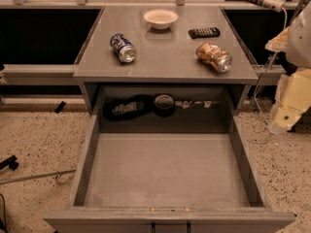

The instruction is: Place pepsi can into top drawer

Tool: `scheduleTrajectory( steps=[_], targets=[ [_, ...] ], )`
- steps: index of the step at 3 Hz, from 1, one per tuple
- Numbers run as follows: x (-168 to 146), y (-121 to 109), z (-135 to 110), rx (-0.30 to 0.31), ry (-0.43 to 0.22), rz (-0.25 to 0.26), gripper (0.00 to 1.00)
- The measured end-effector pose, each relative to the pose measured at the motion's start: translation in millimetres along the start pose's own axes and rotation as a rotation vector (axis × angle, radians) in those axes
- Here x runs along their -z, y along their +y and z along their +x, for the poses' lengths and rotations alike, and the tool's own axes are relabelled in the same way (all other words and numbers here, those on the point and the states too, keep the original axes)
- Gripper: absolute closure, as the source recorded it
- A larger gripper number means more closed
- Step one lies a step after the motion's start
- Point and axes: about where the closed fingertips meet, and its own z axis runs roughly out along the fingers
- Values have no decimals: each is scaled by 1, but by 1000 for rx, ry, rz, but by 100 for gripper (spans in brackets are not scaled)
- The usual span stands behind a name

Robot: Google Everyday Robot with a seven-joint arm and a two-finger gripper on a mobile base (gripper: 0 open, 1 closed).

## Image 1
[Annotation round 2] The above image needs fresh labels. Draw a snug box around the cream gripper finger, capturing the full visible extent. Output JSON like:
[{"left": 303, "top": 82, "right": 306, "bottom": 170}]
[
  {"left": 268, "top": 68, "right": 311, "bottom": 134},
  {"left": 265, "top": 27, "right": 290, "bottom": 52}
]

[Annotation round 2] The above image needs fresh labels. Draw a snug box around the blue pepsi can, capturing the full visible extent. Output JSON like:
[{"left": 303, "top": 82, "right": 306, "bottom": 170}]
[{"left": 110, "top": 33, "right": 137, "bottom": 63}]

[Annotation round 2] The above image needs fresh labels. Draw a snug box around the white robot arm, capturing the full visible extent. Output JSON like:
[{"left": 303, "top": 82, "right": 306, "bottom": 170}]
[{"left": 265, "top": 2, "right": 311, "bottom": 134}]

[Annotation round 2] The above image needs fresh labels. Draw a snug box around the gold crushed soda can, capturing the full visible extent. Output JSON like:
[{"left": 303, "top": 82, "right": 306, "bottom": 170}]
[{"left": 195, "top": 42, "right": 232, "bottom": 73}]

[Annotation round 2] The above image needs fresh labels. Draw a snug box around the grey cabinet with counter top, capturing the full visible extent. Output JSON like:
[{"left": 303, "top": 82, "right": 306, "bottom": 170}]
[{"left": 74, "top": 4, "right": 258, "bottom": 111}]

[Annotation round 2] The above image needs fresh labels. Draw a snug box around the open grey top drawer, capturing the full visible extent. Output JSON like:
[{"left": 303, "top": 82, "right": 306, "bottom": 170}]
[{"left": 43, "top": 84, "right": 297, "bottom": 233}]

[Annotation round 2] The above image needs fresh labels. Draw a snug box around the black remote control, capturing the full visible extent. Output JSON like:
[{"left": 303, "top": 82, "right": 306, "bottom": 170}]
[{"left": 189, "top": 27, "right": 221, "bottom": 39}]

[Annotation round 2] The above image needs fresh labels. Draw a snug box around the white bowl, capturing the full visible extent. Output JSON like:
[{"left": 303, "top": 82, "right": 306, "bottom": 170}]
[{"left": 144, "top": 9, "right": 178, "bottom": 30}]

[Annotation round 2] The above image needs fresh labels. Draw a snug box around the black tape roll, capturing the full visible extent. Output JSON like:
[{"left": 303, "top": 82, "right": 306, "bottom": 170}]
[{"left": 154, "top": 94, "right": 175, "bottom": 117}]

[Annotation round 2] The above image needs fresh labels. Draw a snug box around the small black block on floor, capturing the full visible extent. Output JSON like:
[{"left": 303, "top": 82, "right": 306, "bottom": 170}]
[{"left": 54, "top": 101, "right": 66, "bottom": 114}]

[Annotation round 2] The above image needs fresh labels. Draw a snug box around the thin metal rod on floor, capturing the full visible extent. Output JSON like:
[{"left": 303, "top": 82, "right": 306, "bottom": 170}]
[{"left": 0, "top": 170, "right": 76, "bottom": 184}]

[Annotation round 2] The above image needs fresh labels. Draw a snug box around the white power cable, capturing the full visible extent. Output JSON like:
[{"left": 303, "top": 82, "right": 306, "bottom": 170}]
[{"left": 246, "top": 7, "right": 290, "bottom": 146}]

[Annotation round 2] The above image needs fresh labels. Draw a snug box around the black cable bundle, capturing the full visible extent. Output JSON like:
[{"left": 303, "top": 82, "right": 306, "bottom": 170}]
[{"left": 102, "top": 94, "right": 156, "bottom": 122}]

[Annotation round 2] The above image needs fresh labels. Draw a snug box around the black bracket on floor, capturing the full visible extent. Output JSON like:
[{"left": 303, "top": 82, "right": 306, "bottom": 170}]
[{"left": 0, "top": 155, "right": 18, "bottom": 170}]

